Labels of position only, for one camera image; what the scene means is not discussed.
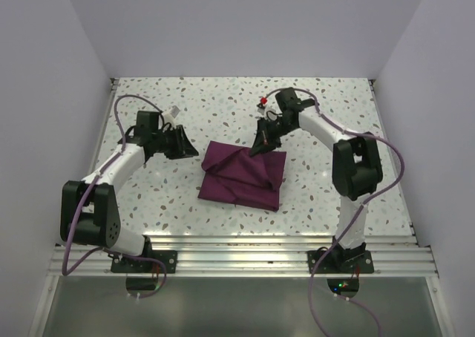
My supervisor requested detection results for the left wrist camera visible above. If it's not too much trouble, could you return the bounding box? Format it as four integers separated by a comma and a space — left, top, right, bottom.
163, 105, 180, 126

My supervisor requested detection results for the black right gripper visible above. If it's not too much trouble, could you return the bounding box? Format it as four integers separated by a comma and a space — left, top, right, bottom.
250, 117, 297, 158

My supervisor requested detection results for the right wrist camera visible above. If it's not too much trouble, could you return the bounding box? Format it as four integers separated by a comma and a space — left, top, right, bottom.
257, 97, 278, 121

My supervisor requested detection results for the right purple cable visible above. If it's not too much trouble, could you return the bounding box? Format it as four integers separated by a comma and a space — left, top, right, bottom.
265, 87, 405, 337

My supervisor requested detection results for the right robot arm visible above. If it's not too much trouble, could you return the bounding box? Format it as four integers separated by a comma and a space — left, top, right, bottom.
249, 87, 383, 272

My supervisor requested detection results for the purple cloth mat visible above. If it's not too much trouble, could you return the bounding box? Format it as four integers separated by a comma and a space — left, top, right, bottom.
198, 141, 286, 212

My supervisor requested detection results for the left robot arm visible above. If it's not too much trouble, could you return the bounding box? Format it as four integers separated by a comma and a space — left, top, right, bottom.
60, 106, 198, 272

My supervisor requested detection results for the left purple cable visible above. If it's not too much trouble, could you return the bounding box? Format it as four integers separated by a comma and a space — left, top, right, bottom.
61, 94, 168, 299

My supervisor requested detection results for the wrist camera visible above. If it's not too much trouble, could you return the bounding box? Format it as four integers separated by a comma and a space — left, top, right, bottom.
257, 97, 278, 121
163, 105, 180, 126

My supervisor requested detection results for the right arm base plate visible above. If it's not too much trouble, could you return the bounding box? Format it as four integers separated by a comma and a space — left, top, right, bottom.
307, 249, 375, 275

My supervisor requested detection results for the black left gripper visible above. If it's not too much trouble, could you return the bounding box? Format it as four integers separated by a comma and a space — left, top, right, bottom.
152, 125, 198, 160

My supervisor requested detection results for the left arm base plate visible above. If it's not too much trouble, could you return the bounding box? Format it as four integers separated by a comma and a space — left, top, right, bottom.
111, 250, 178, 274

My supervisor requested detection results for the purple cable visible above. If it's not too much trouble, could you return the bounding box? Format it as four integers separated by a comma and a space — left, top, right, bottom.
61, 94, 168, 299
265, 87, 405, 337

